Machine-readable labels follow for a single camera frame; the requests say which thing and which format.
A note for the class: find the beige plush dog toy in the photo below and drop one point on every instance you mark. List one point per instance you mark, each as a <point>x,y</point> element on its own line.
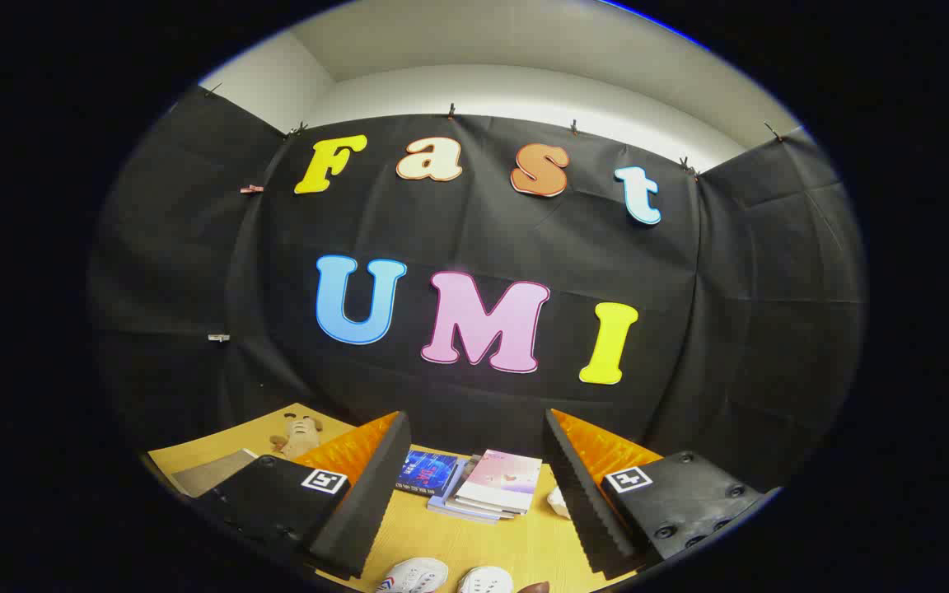
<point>300,435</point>

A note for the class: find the white book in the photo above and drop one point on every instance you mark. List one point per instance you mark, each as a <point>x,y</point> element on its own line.
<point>474,510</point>

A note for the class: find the pink cover book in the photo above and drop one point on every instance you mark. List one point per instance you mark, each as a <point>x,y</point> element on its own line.
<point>501,478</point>

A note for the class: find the white plush toy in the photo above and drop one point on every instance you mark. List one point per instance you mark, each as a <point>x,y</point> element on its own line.
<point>558,502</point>

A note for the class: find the light blue book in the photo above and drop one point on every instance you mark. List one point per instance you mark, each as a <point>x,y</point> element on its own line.
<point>446,504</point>

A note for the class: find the white shoe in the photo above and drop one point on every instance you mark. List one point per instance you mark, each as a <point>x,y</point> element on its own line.
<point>413,575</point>
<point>487,581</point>

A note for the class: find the beige fabric storage box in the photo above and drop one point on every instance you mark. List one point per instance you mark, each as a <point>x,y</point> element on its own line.
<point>211,473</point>

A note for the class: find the dark blue book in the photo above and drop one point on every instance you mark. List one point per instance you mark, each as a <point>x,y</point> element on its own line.
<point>427,472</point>

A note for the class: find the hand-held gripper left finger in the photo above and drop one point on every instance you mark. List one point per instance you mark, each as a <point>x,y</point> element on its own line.
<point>376,502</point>

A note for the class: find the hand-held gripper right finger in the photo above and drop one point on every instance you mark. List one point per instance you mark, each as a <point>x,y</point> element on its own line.
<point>586,511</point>

